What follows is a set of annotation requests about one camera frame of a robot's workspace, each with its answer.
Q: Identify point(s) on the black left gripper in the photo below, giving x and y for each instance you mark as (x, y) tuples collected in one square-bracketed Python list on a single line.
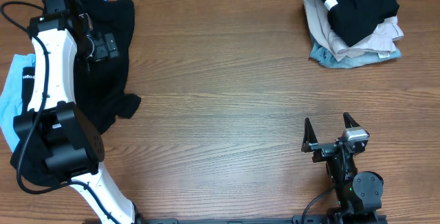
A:
[(104, 47)]

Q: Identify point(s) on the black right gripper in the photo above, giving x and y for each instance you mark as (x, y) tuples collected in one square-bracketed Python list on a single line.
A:
[(325, 149)]

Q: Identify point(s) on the black t-shirt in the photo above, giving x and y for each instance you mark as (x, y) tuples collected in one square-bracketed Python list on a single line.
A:
[(354, 20)]

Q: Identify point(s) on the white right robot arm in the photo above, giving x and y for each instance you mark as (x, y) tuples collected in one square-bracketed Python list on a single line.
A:
[(359, 194)]

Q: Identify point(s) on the black garment pile with logo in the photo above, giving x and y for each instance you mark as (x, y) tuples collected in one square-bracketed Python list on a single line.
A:
[(103, 79)]

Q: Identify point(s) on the folded teal shirt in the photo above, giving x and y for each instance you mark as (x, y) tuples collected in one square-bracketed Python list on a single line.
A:
[(325, 58)]

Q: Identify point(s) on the light blue garment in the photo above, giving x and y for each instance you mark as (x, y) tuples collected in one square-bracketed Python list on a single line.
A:
[(67, 33)]

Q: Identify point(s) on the folded beige shorts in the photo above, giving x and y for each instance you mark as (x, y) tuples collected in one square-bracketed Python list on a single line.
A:
[(382, 40)]

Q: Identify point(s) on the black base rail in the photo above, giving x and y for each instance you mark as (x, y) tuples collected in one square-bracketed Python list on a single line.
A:
[(297, 219)]

